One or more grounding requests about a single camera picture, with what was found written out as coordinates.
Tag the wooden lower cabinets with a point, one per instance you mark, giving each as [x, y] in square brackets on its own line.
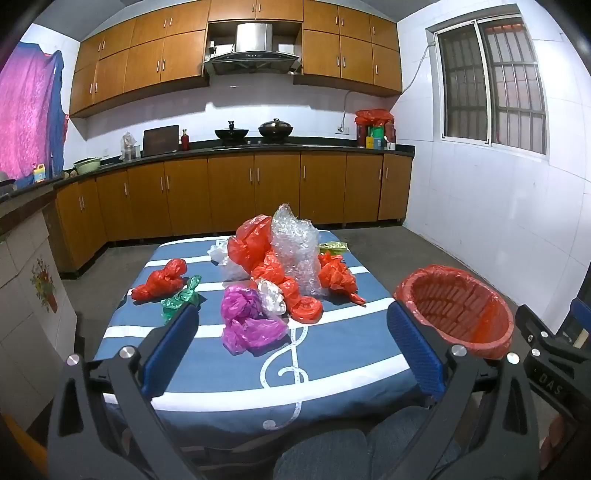
[231, 194]

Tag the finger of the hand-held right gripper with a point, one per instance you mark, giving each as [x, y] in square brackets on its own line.
[581, 311]
[533, 325]

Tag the black wok with lid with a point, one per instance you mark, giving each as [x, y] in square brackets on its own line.
[275, 130]

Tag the person's left leg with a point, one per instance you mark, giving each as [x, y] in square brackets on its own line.
[323, 457]

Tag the dark red jar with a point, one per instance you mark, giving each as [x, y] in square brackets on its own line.
[361, 134]

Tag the large red plastic bag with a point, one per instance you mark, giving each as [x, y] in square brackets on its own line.
[249, 240]

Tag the person's leg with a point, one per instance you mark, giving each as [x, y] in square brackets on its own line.
[323, 457]
[392, 434]

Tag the dark brown board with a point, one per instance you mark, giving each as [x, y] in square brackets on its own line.
[160, 141]

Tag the large white plastic bag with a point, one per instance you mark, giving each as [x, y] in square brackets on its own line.
[226, 261]

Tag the black countertop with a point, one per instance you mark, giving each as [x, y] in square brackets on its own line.
[323, 147]

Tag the red lined plastic basket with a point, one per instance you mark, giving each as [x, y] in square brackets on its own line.
[461, 300]

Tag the blue striped music-note cloth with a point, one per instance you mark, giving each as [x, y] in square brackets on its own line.
[323, 369]

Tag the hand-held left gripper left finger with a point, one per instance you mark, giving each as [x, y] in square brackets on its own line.
[171, 350]

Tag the green basin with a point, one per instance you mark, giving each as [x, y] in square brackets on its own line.
[87, 165]

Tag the green plastic bag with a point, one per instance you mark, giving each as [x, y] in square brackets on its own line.
[182, 300]

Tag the jar under clear bag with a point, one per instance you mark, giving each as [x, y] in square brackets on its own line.
[129, 147]

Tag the yellow jug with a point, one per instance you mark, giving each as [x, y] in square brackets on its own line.
[39, 174]

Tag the wooden cabinets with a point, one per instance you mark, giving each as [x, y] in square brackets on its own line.
[231, 194]
[138, 55]

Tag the pink and blue hanging cloth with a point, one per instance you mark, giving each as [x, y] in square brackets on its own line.
[27, 106]

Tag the flower sticker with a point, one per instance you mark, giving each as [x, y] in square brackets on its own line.
[45, 284]

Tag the small white plastic bag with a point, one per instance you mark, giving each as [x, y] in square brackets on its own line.
[271, 297]

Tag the red bottle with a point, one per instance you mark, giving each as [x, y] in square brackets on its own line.
[185, 141]

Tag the purple plastic bag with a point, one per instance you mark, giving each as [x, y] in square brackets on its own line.
[244, 318]

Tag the wooden upper cabinets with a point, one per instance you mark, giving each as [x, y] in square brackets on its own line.
[138, 55]

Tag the person's right leg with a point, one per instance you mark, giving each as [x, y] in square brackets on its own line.
[392, 434]

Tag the twisted red plastic bag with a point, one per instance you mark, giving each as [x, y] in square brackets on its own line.
[295, 295]

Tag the steel range hood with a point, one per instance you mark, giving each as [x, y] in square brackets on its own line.
[251, 57]

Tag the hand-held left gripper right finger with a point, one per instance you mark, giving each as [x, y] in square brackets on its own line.
[418, 350]

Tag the clear bubble wrap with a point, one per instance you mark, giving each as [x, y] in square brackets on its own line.
[295, 240]

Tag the black wok with knob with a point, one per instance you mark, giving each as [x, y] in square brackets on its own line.
[231, 134]

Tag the barred window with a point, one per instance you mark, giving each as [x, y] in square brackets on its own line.
[494, 87]

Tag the red bag over jars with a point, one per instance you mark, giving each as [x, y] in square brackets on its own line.
[374, 116]

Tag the person's right hand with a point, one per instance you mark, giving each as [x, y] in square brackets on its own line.
[554, 438]

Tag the small knotted red plastic bag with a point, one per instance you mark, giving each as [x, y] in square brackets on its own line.
[159, 281]

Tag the yellow-green packet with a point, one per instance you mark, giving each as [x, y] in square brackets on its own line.
[333, 248]

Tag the green box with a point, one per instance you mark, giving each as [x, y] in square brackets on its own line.
[378, 137]

